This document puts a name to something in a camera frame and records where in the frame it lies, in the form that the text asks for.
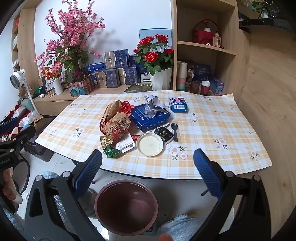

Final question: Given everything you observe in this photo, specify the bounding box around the yellow plaid floral tablecloth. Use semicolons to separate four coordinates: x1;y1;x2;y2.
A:
35;90;273;180

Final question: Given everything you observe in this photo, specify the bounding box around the black plastic fork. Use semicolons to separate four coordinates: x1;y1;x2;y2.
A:
171;123;179;142

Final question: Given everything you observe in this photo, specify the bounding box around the dark picture box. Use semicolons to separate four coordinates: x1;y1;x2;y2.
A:
185;61;197;93

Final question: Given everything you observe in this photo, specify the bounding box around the red paper cup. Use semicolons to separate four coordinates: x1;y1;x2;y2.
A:
200;80;211;95

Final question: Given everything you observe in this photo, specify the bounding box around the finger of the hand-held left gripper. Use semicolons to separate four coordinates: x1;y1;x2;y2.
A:
0;117;19;131
12;126;37;146

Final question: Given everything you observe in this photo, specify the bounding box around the gold foil wrapper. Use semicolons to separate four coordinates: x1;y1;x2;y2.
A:
99;135;114;149

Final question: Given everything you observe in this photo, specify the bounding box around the white ribbed vase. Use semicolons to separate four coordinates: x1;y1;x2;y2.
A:
52;78;64;95

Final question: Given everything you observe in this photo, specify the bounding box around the red gift basket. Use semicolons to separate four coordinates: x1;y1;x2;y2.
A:
192;19;220;46

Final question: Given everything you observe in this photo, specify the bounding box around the stack of pastel cups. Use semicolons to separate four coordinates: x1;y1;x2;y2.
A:
176;61;187;91

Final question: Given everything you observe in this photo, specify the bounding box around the black storage box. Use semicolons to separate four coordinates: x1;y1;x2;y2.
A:
23;117;55;163

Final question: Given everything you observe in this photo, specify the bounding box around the white green label box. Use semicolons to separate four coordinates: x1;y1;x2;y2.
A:
46;76;68;90

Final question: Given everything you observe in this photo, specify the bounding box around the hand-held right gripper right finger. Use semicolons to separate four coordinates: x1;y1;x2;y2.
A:
191;148;271;241

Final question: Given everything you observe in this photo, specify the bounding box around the blue gold marbled box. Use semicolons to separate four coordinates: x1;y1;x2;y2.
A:
95;69;121;88
118;67;137;85
103;49;129;70

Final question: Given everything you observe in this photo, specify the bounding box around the pink blossom arrangement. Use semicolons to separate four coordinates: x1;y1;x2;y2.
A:
35;0;106;84

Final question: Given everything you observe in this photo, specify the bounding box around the dark blue carton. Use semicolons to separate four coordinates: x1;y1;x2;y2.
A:
128;54;142;69

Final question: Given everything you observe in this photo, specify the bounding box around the white desk fan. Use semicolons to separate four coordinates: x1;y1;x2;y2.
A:
10;69;38;114

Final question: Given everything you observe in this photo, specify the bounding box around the red rose plant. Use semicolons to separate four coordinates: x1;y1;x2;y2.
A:
133;34;174;76

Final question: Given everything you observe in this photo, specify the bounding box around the dark speckled counter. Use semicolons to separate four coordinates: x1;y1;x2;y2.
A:
238;14;296;32

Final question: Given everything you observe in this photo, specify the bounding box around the brown plastic waste bin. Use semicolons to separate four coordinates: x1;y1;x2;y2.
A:
94;179;159;235

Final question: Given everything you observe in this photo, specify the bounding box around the round plastic lid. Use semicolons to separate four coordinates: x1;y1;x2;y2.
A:
136;132;165;157

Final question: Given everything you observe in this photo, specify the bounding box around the glass perfume bottle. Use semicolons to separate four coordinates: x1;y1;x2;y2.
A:
213;32;222;48

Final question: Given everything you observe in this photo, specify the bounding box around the large pale blue carton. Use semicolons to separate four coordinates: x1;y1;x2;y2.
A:
139;29;172;48

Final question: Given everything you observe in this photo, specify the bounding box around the brown paper food bag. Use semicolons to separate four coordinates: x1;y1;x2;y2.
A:
105;100;122;121

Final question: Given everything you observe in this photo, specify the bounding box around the grey white paper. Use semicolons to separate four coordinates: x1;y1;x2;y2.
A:
142;93;167;118

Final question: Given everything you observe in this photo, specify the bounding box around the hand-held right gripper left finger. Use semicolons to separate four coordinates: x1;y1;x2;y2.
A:
24;149;109;241

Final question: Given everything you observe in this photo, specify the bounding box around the purple blue small box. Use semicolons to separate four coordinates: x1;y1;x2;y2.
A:
210;76;225;96

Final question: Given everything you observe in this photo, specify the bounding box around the white faceted flower pot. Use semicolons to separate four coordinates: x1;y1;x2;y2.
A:
148;68;173;91

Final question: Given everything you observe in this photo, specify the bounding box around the wooden shelf unit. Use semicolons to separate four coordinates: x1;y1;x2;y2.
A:
171;0;252;97

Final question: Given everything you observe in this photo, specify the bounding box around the pale flower bouquet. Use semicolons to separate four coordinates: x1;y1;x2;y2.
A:
250;0;267;13

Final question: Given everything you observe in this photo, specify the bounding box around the red white patterned cloth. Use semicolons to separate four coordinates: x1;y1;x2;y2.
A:
0;103;35;141

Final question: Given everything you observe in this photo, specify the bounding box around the white printed pouch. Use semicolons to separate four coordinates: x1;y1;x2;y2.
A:
115;135;137;153

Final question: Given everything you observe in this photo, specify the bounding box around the orange printed paper wrapper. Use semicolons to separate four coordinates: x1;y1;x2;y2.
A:
99;111;133;140

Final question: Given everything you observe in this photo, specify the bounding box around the bamboo fence planter box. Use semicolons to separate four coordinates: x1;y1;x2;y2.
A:
61;75;96;98

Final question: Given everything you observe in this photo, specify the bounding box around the blue tissue box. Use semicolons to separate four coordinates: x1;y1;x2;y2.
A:
131;104;171;133

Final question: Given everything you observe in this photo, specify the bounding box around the orange flower bunch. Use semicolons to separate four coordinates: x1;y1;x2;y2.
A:
41;67;61;81

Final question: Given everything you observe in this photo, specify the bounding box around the black tissue packet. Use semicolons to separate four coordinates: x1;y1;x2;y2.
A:
153;126;174;145

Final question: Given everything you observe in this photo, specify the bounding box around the small blue pink-print box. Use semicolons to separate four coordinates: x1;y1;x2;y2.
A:
168;97;189;114

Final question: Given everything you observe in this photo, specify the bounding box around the gold chocolate tray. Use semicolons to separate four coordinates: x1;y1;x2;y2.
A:
124;83;152;93

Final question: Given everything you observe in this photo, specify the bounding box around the person's right leg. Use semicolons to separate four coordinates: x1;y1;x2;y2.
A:
159;214;207;241

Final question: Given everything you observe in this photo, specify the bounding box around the blue white printed carton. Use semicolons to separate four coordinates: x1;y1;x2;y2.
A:
140;67;152;84

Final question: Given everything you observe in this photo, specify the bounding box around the green foil wrapper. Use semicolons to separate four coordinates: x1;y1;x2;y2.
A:
102;146;122;159

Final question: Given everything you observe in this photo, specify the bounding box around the red foil wrapper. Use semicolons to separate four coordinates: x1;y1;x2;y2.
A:
120;101;136;116

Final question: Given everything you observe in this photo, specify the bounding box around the dark blue printed box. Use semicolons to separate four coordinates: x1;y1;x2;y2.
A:
194;62;212;82

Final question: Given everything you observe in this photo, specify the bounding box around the person's left hand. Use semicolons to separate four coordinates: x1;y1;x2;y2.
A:
1;168;23;204

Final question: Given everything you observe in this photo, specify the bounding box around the flat blue carry box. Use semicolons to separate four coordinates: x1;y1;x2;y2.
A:
86;62;107;81

